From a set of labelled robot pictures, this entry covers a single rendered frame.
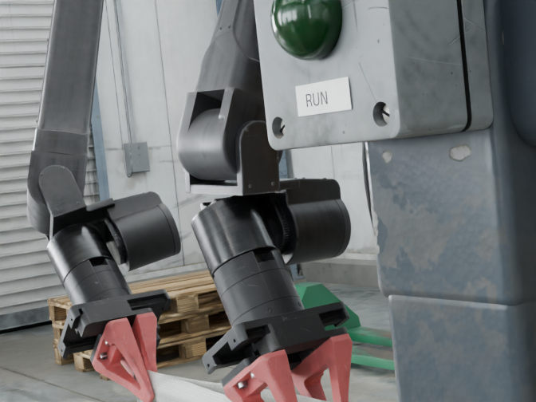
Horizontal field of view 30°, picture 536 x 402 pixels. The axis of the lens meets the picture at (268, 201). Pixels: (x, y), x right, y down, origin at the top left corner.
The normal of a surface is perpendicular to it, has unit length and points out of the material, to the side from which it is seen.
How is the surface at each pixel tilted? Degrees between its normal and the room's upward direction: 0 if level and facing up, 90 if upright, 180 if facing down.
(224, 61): 69
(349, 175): 90
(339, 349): 81
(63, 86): 61
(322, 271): 90
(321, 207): 57
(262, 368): 108
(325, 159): 90
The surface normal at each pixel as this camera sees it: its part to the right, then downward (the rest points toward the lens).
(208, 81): -0.77, -0.25
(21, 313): 0.57, -0.02
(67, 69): 0.15, -0.46
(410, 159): -0.81, 0.11
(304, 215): 0.49, -0.47
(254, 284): -0.05, -0.37
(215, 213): -0.35, -0.24
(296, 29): -0.49, 0.43
